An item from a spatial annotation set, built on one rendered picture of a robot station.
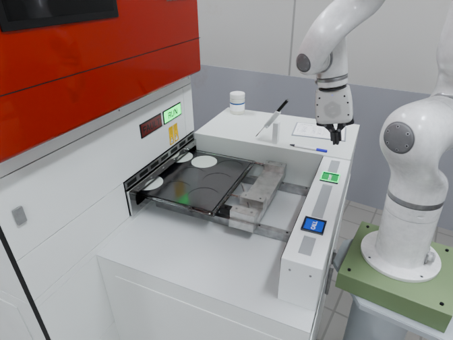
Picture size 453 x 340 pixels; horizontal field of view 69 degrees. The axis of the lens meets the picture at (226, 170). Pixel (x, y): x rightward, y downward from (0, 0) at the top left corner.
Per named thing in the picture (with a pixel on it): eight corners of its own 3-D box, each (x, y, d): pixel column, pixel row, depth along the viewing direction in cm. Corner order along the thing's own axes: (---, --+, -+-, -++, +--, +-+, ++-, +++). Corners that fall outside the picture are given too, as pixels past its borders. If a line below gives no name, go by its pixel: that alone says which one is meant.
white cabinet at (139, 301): (136, 403, 137) (95, 256, 97) (229, 251, 214) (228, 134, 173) (288, 485, 114) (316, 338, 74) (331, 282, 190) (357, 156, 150)
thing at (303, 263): (277, 299, 83) (280, 258, 76) (318, 188, 126) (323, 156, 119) (315, 312, 79) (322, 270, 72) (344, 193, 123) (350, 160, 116)
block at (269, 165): (263, 169, 127) (263, 162, 126) (265, 166, 130) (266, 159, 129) (283, 173, 124) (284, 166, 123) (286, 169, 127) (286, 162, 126)
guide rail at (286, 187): (193, 171, 139) (192, 165, 137) (195, 169, 141) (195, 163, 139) (313, 197, 121) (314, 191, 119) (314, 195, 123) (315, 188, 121)
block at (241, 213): (229, 217, 102) (229, 210, 100) (234, 211, 104) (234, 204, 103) (254, 224, 99) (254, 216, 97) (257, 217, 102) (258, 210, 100)
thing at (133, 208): (129, 215, 109) (124, 191, 104) (194, 158, 144) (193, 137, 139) (133, 216, 108) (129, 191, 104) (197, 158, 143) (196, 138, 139)
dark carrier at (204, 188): (122, 189, 114) (122, 187, 114) (175, 148, 141) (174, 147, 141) (212, 212, 102) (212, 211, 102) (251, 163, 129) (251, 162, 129)
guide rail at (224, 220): (156, 206, 118) (155, 199, 116) (159, 203, 119) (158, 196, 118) (295, 245, 100) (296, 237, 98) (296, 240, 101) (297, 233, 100)
